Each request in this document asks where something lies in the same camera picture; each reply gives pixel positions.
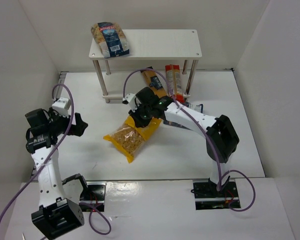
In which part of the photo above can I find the yellow macaroni bag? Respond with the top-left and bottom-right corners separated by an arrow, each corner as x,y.
103,116 -> 162,163

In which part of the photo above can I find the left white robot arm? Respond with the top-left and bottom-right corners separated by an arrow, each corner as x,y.
25,107 -> 88,240

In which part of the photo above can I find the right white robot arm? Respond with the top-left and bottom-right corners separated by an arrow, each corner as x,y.
122,87 -> 240,191

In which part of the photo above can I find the blue Barilla pasta box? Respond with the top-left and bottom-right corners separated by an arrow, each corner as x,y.
163,101 -> 204,130

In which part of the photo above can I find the white two-tier shelf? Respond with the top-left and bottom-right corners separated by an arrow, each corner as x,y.
88,29 -> 202,103

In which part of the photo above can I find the blue clear pasta bag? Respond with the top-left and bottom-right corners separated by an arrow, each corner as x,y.
90,22 -> 130,59

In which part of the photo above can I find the yellow spaghetti pack blue label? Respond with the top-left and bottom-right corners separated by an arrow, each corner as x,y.
140,70 -> 168,98

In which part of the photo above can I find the red spaghetti pack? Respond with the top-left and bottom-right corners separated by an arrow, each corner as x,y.
165,64 -> 185,103

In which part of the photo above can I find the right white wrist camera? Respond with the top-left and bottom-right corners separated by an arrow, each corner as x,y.
122,93 -> 138,112

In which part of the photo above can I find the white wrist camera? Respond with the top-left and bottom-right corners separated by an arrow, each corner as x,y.
51,97 -> 71,117
122,93 -> 138,112

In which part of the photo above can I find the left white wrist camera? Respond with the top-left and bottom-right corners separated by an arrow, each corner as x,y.
51,97 -> 71,117

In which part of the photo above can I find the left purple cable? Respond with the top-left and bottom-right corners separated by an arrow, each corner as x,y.
0,83 -> 113,240

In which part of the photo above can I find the purple cable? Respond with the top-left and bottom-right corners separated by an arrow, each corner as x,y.
0,83 -> 113,240
123,69 -> 256,213

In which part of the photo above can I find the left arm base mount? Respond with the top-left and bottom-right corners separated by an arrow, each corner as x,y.
79,181 -> 107,212

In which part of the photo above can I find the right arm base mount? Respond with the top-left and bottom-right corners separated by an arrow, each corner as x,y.
190,180 -> 241,211

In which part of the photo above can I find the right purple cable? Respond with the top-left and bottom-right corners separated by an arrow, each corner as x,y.
123,69 -> 256,213

